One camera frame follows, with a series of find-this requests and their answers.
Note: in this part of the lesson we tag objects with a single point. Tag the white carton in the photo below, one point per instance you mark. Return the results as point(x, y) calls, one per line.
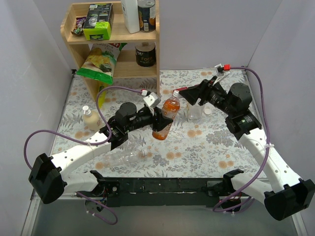
point(130, 13)

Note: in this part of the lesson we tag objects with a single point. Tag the aluminium table edge rail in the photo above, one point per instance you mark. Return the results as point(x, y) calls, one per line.
point(35, 201)

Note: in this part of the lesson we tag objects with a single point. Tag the white bottle cap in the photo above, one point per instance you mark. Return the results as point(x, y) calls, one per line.
point(207, 111)

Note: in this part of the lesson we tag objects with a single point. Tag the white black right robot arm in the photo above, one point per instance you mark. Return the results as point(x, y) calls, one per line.
point(286, 193)

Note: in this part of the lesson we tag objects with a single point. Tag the purple candy packet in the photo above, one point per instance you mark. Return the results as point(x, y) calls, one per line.
point(78, 28)

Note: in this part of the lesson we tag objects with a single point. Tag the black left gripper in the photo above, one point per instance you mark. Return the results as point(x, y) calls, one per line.
point(156, 119)

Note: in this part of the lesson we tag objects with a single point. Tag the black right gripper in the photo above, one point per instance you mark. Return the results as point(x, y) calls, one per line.
point(202, 91)

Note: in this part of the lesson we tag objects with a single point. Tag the yellow green snack packet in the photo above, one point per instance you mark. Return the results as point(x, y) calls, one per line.
point(102, 97)

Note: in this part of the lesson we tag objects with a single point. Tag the clear bottle lying flat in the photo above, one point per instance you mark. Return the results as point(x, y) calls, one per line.
point(130, 153)

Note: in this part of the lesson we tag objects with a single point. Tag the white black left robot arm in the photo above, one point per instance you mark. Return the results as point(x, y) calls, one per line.
point(51, 176)

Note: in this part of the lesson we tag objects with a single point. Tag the red toothpaste box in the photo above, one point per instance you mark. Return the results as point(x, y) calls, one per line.
point(181, 89)

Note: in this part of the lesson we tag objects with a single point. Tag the clear plastic bottle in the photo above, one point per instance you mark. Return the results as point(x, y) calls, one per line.
point(194, 112)

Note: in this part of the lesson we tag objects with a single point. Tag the green cassava chips bag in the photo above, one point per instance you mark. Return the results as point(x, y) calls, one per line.
point(101, 62)

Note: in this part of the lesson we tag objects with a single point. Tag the tin can orange label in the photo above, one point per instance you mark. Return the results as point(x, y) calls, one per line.
point(147, 15)

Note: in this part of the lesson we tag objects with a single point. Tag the beige soap pump bottle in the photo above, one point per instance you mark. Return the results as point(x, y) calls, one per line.
point(91, 119)

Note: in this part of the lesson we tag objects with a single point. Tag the orange juice bottle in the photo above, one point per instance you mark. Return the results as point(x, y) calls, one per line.
point(170, 110)

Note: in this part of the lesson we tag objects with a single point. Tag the green black box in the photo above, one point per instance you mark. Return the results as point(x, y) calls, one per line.
point(98, 23)

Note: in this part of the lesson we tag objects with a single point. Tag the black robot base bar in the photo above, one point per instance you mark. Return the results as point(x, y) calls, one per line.
point(158, 191)

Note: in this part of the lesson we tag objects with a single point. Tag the black label jar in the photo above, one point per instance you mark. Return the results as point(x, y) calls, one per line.
point(145, 54)

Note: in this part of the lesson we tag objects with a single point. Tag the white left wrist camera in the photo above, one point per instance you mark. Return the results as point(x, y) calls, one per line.
point(151, 99)

